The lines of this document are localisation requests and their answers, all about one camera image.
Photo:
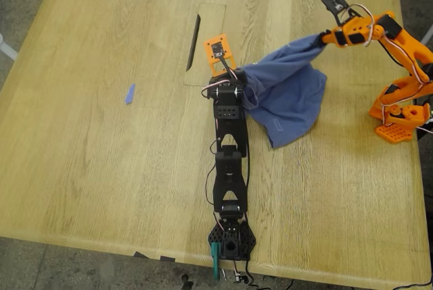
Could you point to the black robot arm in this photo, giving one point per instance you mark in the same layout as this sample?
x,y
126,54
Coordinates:
x,y
230,127

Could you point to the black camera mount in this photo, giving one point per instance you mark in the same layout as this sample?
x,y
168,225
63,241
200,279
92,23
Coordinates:
x,y
333,1

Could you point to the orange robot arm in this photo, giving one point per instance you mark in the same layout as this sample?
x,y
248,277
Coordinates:
x,y
406,43

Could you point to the teal clamp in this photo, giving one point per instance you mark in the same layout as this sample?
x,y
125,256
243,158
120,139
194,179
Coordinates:
x,y
215,259

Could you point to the white chair leg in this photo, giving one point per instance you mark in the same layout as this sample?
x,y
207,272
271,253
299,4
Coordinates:
x,y
6,48

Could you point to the blue T-shirt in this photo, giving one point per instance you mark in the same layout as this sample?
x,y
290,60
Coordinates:
x,y
287,94

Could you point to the small blue tape piece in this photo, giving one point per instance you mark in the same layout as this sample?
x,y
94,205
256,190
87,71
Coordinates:
x,y
130,94

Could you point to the orange camera mount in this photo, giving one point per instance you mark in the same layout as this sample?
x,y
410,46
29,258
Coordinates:
x,y
231,46

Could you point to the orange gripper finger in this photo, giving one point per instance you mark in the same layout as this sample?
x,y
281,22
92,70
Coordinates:
x,y
331,41
329,34

